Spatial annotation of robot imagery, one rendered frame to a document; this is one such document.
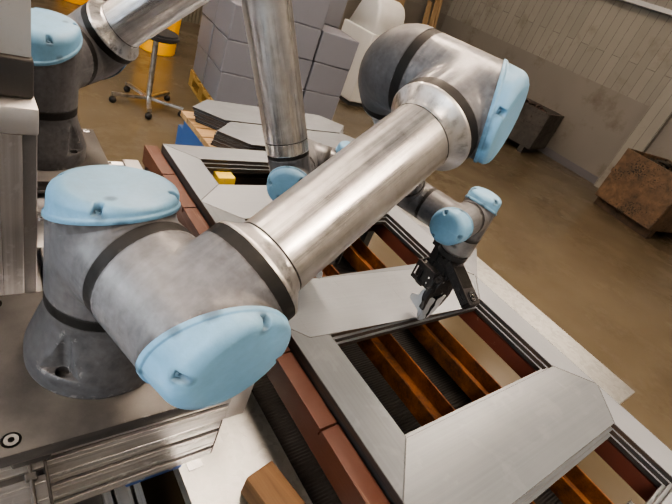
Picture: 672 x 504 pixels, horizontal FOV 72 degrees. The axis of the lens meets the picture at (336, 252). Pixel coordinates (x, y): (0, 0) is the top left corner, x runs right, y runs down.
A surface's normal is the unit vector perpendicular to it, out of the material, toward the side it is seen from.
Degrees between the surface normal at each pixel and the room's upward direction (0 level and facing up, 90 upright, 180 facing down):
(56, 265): 92
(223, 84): 90
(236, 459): 0
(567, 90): 90
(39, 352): 73
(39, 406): 0
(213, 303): 13
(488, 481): 0
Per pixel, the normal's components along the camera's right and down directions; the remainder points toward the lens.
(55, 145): 0.75, 0.31
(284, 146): 0.01, 0.51
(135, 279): -0.19, -0.39
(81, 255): -0.40, -0.12
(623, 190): -0.86, -0.04
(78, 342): 0.09, 0.28
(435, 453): 0.33, -0.79
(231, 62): 0.43, 0.61
